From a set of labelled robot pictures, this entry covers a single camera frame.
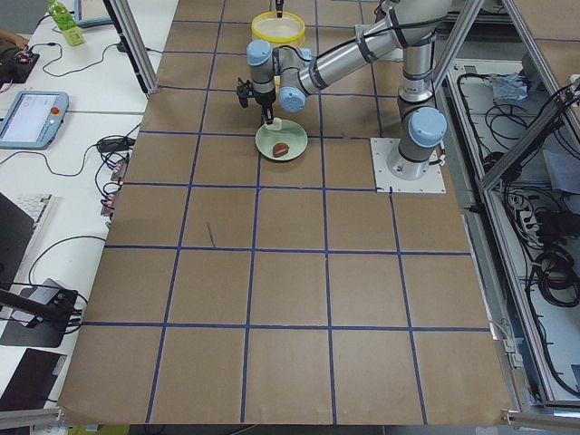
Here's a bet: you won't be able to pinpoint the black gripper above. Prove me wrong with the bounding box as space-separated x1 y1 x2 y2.
252 0 285 125

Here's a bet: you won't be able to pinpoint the white half bun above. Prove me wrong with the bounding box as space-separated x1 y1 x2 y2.
265 117 283 131

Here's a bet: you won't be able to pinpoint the yellow steamer layer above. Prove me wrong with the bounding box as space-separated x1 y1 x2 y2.
250 11 305 47

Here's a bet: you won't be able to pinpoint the brown half bun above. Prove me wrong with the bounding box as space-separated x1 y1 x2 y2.
272 142 289 158

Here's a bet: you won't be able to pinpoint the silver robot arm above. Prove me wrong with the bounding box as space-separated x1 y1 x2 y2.
237 0 451 181

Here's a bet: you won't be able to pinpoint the light green round plate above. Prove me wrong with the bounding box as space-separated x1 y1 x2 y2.
255 120 308 161

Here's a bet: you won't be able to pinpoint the black power adapter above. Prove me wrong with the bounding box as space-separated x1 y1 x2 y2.
96 137 135 153

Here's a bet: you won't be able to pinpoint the green drink bottle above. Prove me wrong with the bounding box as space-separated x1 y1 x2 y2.
47 0 85 46

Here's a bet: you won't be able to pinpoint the blue teach pendant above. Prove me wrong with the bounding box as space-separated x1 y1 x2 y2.
1 91 69 150

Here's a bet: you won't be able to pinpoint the white keyboard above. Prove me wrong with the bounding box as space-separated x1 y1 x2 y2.
14 193 55 229

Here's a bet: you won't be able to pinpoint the black laptop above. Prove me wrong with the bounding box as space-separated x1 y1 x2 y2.
0 195 34 290

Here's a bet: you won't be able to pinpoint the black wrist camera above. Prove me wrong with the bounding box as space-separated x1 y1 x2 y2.
236 78 253 109

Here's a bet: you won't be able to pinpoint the aluminium frame post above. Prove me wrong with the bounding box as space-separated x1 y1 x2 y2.
102 0 159 96

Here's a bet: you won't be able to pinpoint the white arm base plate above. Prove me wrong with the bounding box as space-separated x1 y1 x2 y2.
370 138 446 194

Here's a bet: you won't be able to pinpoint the black camera stand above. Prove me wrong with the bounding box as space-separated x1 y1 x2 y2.
1 279 83 333

